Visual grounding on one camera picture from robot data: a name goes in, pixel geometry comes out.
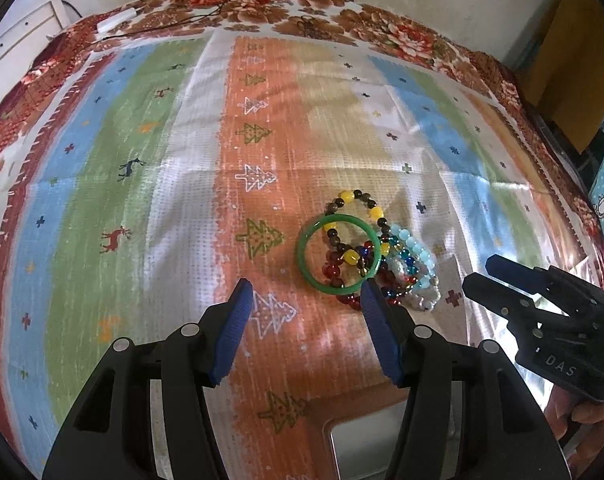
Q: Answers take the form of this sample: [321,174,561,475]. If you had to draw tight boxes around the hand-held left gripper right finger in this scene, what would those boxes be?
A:
[359,280,572,480]

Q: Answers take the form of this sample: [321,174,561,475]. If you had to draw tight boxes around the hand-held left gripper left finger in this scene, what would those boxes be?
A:
[41,277,255,480]

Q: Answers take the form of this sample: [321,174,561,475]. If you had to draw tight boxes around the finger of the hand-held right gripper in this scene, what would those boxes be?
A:
[462,274,575,333]
[486,255,604,311]

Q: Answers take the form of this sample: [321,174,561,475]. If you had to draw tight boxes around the white bead bracelet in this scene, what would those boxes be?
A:
[384,257,441,312]

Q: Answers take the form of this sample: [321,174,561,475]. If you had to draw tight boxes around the red bead bracelet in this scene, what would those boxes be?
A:
[322,249,403,312]

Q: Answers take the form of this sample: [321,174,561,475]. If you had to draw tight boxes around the dark blue glass bead bracelet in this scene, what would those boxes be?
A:
[354,232,419,302]

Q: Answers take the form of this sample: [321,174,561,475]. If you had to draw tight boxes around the light blue bead bracelet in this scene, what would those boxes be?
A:
[389,224,435,293]

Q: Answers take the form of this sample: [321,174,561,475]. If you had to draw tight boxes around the green jade bangle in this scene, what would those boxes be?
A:
[296,214,383,294]

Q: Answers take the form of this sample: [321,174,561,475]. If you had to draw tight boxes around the yellow and brown bead bracelet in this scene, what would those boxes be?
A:
[323,189,389,268]

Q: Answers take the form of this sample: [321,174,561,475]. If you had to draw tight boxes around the person's right hand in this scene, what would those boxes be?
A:
[546,387,604,463]

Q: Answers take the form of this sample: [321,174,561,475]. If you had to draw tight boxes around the striped printed tablecloth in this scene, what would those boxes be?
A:
[0,27,604,480]

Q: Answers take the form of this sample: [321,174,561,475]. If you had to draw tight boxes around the brown cardboard box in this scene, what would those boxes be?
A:
[522,0,604,136]

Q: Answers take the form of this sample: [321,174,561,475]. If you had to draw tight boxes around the white cabinet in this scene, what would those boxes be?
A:
[0,0,65,83]

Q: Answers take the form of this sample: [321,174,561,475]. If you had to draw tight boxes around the black cable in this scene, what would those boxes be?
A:
[94,0,283,41]

